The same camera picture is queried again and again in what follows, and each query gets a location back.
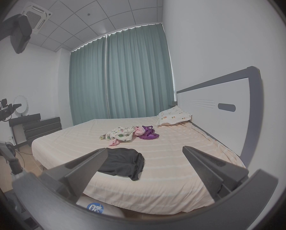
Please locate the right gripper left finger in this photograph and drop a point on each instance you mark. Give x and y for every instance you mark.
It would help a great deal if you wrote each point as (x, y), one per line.
(83, 174)

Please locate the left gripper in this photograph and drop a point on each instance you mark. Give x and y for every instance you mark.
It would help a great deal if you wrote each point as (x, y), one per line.
(6, 109)

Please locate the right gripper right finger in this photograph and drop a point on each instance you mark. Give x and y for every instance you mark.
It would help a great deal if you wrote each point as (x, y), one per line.
(212, 174)

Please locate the black T-shirt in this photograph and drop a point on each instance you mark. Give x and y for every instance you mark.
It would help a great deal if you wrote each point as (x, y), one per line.
(121, 162)

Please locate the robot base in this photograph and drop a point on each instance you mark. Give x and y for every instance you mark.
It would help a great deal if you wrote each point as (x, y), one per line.
(95, 207)

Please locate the round white mirror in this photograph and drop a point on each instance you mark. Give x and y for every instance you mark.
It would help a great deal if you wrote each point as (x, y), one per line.
(21, 105)

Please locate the bed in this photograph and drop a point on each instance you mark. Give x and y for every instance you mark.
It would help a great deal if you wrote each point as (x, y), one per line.
(181, 164)

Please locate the white printed garment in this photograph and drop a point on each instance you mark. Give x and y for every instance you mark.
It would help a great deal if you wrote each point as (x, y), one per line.
(121, 133)

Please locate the white printed pillow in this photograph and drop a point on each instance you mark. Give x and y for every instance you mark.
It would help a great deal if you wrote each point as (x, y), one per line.
(174, 115)

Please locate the purple garment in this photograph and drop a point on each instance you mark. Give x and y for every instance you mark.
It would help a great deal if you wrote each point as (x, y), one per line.
(149, 133)

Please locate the grey bedside table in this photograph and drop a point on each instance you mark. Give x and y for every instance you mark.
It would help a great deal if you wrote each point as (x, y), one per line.
(172, 104)

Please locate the blue-green curtain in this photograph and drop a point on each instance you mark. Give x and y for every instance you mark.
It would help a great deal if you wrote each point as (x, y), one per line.
(88, 85)
(140, 75)

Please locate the white ceiling air conditioner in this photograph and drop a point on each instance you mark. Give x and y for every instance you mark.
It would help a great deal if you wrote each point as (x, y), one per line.
(36, 17)

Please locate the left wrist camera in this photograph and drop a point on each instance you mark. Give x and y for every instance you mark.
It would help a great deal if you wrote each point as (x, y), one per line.
(4, 102)

